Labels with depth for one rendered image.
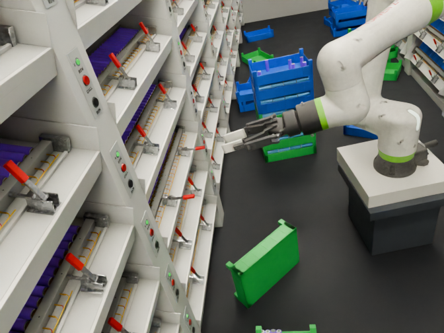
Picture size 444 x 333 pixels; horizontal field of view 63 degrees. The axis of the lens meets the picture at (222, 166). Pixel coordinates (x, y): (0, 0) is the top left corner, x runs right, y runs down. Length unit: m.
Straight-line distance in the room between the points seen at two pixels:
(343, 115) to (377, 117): 0.36
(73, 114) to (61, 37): 0.13
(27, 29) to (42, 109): 0.14
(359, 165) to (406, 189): 0.20
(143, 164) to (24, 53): 0.46
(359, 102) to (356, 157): 0.55
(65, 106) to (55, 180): 0.13
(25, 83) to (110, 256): 0.36
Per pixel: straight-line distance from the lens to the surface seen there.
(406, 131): 1.35
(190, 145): 1.38
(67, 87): 0.66
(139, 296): 0.92
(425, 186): 1.45
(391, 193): 1.40
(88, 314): 0.69
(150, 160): 0.99
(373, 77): 1.41
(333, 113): 1.03
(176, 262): 1.21
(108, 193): 0.77
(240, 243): 1.69
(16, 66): 0.58
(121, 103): 0.86
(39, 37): 0.64
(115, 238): 0.79
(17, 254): 0.55
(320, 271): 1.56
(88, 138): 0.70
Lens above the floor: 1.24
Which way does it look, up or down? 35 degrees down
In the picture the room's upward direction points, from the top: 13 degrees counter-clockwise
